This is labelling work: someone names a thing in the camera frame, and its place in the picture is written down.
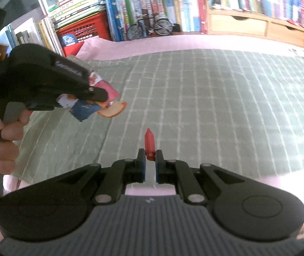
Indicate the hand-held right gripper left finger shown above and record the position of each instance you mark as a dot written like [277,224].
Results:
[140,170]

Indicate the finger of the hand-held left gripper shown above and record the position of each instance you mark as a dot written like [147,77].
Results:
[98,96]

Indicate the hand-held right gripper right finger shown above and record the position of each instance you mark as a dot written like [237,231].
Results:
[159,170]

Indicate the blue white snack wrapper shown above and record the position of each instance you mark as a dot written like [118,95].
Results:
[84,109]

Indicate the row of grey upright books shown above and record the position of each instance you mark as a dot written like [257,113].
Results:
[34,34]

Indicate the stack of flat books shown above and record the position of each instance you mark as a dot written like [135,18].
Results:
[74,8]

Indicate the row of blue green books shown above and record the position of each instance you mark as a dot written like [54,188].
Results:
[154,0]

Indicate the person's left hand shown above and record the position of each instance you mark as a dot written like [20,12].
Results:
[10,130]

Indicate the red tray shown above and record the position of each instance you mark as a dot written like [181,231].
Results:
[70,51]

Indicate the red plastic crate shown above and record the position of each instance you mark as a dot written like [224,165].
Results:
[88,29]

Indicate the green checked cloth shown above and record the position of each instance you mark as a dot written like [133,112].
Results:
[208,106]

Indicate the model bicycle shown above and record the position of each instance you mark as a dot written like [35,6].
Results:
[152,26]

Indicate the small black object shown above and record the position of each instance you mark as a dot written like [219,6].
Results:
[176,28]

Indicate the small doll figurine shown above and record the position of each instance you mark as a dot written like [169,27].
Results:
[216,1]

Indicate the wooden drawer organizer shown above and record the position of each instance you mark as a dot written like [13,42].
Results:
[248,24]

